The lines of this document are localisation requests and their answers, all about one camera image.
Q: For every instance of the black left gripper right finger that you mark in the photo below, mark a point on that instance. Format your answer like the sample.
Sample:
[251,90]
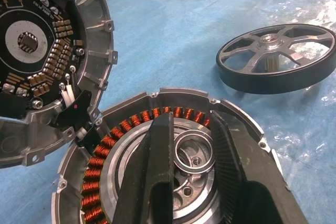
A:
[252,182]

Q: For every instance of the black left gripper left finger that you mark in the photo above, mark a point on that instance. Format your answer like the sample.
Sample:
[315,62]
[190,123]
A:
[147,171]

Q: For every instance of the silver motor housing copper windings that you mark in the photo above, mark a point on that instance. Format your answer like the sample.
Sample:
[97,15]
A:
[126,140]

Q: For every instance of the silver spoked rotor black rim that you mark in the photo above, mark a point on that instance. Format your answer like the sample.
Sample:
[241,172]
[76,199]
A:
[267,41]

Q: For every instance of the blue plastic table cover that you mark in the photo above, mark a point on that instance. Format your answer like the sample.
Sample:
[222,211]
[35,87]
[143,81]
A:
[170,37]

